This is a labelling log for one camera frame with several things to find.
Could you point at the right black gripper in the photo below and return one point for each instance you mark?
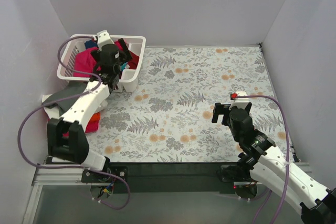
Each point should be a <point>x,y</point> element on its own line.
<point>219,112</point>

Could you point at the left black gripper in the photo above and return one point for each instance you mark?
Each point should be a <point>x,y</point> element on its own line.
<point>125,51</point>

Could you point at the teal t shirt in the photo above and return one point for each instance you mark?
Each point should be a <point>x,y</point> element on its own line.
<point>124,66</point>

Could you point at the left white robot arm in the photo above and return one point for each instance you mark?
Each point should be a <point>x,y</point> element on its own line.
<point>66,135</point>

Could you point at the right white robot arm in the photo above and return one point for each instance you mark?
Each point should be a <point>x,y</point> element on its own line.
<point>263,161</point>

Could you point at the navy blue t shirt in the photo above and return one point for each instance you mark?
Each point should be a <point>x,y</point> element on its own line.
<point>90,44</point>

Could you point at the dark red t shirt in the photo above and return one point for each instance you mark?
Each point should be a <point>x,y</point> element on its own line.
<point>135,60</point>

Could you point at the pink t shirt in basket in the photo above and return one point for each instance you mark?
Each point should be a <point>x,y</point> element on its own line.
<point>84,63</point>

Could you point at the white plastic laundry basket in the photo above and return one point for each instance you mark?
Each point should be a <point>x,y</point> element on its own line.
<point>128,79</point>

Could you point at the grey folded t shirt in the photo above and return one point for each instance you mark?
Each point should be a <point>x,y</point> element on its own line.
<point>72,88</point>

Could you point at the floral patterned table mat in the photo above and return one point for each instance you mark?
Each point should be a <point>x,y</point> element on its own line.
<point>168,118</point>

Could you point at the orange folded t shirt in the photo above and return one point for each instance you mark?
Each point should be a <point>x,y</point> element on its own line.
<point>95,117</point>

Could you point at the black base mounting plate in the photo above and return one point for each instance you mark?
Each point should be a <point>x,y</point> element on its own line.
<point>224,177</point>

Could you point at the pink folded t shirt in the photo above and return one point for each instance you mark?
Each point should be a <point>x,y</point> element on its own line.
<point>92,126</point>

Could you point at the white folded t shirt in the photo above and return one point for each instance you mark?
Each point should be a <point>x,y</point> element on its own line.
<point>54,111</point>

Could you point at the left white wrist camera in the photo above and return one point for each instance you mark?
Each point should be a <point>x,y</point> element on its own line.
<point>103,38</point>

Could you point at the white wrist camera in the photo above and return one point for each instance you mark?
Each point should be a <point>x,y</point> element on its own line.
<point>103,38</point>
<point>240,100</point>

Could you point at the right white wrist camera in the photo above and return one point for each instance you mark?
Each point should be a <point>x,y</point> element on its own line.
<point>240,100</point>

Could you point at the aluminium frame rail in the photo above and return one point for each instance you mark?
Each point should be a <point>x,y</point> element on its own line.
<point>49,177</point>

